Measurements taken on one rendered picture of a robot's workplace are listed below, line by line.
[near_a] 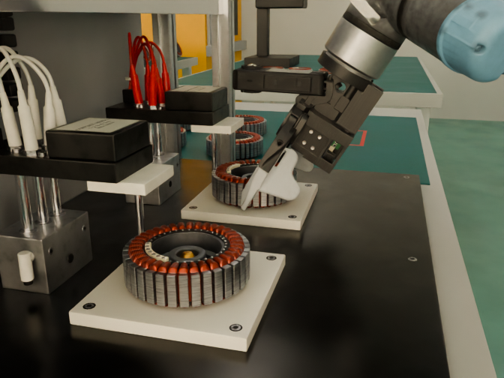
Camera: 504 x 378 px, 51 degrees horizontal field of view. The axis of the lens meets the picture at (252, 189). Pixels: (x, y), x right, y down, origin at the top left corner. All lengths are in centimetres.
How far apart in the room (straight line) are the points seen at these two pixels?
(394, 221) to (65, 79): 46
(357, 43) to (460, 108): 524
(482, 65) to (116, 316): 39
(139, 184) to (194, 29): 372
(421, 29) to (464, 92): 526
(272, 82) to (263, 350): 34
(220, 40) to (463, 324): 56
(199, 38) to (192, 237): 366
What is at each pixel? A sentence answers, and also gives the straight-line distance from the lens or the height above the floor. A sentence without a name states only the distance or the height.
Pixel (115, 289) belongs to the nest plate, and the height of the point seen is 78.
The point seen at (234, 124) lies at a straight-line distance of 66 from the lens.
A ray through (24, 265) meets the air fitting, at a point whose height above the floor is 80.
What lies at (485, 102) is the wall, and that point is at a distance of 586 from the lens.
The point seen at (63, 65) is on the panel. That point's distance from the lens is 74.
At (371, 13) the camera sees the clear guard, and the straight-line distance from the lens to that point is 25.
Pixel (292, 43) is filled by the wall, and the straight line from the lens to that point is 582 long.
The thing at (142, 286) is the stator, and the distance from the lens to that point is 44.
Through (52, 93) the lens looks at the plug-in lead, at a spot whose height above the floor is 94.
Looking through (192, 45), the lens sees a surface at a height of 80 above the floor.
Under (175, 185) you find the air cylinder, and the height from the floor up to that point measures 78.
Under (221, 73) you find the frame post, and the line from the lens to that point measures 87.
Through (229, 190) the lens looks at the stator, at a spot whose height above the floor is 80.
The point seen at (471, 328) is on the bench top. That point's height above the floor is 75.
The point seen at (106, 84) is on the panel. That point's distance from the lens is 83.
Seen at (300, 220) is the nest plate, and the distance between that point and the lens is 62.
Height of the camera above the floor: 101
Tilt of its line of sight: 18 degrees down
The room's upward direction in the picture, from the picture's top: straight up
